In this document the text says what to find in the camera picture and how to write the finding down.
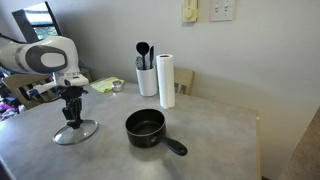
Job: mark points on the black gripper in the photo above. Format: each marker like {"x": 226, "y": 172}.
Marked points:
{"x": 72, "y": 95}

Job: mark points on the shiny metal bowl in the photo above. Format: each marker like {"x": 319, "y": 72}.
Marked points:
{"x": 66, "y": 136}

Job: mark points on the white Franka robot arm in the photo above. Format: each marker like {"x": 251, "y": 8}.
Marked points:
{"x": 43, "y": 60}

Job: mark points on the green microfibre cloth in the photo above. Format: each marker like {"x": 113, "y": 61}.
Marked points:
{"x": 102, "y": 85}

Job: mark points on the small glass bowl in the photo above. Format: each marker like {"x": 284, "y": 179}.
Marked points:
{"x": 117, "y": 87}

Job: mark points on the wooden slatted chair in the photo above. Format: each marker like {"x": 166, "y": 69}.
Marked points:
{"x": 16, "y": 83}

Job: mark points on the colourful fabric pile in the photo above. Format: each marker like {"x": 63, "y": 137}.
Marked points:
{"x": 7, "y": 110}

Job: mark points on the white ceramic utensil holder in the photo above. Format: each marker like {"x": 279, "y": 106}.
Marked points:
{"x": 146, "y": 83}

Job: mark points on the black plastic ladle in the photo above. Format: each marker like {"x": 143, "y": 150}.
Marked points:
{"x": 142, "y": 48}

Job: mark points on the black plastic spatula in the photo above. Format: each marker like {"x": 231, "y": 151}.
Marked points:
{"x": 151, "y": 56}

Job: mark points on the white paper towel roll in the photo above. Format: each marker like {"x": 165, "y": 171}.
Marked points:
{"x": 165, "y": 80}

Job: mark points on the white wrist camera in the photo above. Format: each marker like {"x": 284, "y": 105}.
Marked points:
{"x": 43, "y": 87}

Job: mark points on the window with black frame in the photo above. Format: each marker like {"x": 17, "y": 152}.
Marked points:
{"x": 41, "y": 20}

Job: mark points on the beige wall thermostat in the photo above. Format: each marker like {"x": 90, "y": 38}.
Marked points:
{"x": 190, "y": 13}

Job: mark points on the white light switch plate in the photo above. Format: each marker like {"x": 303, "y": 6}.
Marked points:
{"x": 222, "y": 10}

